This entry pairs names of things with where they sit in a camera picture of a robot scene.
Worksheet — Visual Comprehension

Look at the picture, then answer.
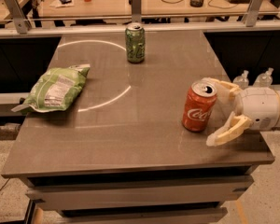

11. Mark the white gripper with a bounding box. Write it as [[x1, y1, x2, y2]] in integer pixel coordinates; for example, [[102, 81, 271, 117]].
[[203, 77, 280, 147]]

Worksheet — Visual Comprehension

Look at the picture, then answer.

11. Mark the red coke can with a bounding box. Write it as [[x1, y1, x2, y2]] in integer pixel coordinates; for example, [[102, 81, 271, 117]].
[[182, 79, 217, 133]]

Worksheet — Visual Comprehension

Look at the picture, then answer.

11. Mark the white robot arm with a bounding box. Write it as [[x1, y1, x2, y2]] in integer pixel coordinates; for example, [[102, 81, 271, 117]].
[[204, 77, 280, 147]]

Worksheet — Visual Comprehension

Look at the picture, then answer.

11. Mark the green soda can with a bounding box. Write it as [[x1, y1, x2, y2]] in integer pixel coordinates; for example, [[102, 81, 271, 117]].
[[125, 22, 146, 63]]

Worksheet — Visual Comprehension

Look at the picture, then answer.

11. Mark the green jalapeno chip bag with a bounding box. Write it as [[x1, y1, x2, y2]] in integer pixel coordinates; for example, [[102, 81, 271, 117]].
[[12, 64, 91, 113]]

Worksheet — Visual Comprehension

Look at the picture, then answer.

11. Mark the upper cabinet drawer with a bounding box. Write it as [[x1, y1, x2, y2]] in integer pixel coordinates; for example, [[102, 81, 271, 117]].
[[27, 175, 254, 211]]

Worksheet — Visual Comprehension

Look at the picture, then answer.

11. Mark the wooden background desk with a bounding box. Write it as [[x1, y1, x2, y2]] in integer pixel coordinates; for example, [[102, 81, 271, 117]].
[[32, 0, 280, 20]]

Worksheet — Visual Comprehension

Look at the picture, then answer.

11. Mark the grey metal rail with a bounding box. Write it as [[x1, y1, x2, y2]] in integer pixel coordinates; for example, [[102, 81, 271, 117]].
[[0, 21, 280, 38]]

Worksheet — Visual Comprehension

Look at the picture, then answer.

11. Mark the right grey metal bracket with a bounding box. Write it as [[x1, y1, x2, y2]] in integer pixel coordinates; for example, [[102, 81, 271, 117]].
[[243, 0, 263, 27]]

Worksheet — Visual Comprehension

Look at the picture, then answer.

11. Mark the grey metal bracket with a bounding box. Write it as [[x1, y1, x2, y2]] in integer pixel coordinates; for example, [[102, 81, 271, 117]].
[[130, 0, 142, 22], [4, 0, 31, 34], [243, 0, 263, 27]]

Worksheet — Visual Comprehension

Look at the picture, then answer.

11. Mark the middle grey metal bracket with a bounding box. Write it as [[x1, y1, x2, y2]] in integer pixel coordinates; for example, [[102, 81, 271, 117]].
[[130, 0, 142, 22]]

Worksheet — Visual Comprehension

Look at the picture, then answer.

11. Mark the left grey metal bracket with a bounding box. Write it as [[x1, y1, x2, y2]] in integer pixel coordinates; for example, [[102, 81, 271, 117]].
[[4, 0, 31, 34]]

